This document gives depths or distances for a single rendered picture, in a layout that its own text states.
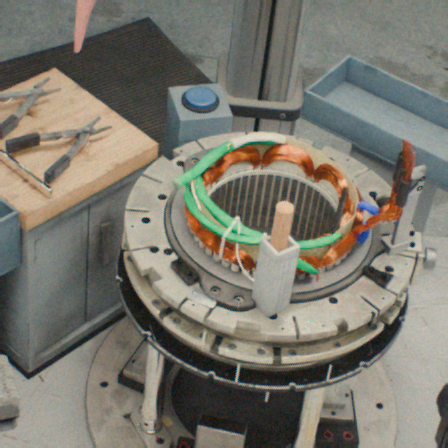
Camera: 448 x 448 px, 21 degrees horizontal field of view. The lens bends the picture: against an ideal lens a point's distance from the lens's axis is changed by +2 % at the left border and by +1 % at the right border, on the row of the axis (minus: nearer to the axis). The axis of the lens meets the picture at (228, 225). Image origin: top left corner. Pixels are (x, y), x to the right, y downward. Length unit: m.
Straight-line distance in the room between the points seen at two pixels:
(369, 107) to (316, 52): 1.89
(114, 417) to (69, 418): 0.06
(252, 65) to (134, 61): 1.65
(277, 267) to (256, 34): 0.60
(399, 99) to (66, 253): 0.49
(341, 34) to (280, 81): 1.85
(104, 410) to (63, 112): 0.37
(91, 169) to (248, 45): 0.40
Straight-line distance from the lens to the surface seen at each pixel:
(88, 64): 3.36
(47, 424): 1.53
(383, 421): 1.56
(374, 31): 3.65
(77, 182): 1.41
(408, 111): 1.64
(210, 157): 1.32
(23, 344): 1.54
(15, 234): 1.39
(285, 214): 1.15
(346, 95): 1.65
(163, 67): 3.37
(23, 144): 1.42
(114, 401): 1.53
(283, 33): 1.72
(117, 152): 1.45
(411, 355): 1.67
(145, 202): 1.34
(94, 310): 1.60
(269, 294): 1.21
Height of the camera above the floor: 2.00
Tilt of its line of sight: 43 degrees down
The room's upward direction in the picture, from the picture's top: 8 degrees clockwise
